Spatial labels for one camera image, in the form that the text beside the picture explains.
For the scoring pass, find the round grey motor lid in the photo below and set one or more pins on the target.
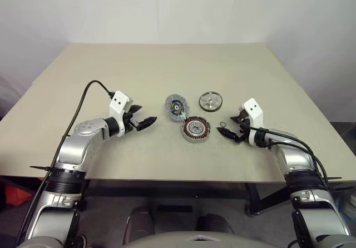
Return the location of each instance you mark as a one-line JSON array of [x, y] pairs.
[[176, 106]]

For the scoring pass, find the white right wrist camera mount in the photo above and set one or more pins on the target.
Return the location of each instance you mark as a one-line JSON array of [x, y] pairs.
[[253, 109]]

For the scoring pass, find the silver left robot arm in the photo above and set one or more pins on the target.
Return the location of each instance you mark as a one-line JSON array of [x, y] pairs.
[[72, 145]]

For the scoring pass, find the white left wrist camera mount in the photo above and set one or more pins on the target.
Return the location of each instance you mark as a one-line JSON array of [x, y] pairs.
[[119, 102]]

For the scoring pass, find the dark rounded robot foot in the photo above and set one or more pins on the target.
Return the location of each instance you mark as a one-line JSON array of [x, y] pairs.
[[214, 223], [139, 223]]

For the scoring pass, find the red object on floor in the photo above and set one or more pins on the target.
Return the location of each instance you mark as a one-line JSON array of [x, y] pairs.
[[18, 195]]

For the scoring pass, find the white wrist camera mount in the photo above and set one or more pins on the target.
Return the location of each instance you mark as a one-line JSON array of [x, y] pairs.
[[119, 102], [253, 109]]

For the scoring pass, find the black table frame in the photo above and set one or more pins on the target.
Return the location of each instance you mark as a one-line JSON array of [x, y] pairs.
[[172, 189]]

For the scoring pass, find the motor housing with copper windings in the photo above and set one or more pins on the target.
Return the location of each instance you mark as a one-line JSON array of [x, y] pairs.
[[196, 128]]

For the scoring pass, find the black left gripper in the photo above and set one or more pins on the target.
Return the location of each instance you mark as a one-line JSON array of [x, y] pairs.
[[130, 123]]

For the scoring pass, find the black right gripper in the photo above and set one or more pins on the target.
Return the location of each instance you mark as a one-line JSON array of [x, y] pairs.
[[244, 134]]

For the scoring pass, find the spoked silver rotor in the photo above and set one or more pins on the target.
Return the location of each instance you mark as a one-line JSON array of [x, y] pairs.
[[210, 102]]

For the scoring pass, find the grey robot torso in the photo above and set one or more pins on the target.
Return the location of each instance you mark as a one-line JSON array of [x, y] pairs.
[[194, 241]]

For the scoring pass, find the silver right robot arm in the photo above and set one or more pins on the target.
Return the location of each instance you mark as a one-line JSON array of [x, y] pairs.
[[294, 159]]

